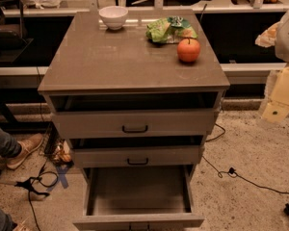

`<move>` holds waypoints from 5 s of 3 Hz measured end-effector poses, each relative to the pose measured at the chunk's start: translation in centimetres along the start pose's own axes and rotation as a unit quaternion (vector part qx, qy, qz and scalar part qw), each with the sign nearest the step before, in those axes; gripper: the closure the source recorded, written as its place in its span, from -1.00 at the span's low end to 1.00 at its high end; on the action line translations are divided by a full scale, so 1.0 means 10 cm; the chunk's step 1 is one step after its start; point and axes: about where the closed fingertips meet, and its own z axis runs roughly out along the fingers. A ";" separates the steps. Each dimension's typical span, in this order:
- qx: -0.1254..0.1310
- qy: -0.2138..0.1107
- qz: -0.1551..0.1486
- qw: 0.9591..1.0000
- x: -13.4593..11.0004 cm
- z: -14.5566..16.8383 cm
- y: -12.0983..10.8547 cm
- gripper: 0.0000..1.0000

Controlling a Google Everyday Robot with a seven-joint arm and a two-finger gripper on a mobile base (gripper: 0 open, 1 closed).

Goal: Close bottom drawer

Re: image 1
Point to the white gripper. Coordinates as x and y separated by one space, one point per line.
288 38

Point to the grey bottom drawer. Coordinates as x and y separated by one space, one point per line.
138 199

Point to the grey drawer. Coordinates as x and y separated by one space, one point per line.
138 199
137 151
135 123

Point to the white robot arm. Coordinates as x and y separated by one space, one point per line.
277 36

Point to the grey drawer cabinet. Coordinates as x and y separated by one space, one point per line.
97 69

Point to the grey top drawer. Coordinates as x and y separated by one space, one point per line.
135 123

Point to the grey middle drawer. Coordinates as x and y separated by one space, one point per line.
137 151

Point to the red apple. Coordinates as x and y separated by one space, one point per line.
188 50

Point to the green chip bag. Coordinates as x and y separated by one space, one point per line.
170 29

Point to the white bowl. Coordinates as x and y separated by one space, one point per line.
113 16

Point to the tan shoe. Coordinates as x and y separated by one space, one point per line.
27 147

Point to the blue jeans leg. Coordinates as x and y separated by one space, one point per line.
9 147

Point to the black chair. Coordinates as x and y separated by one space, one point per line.
13 37

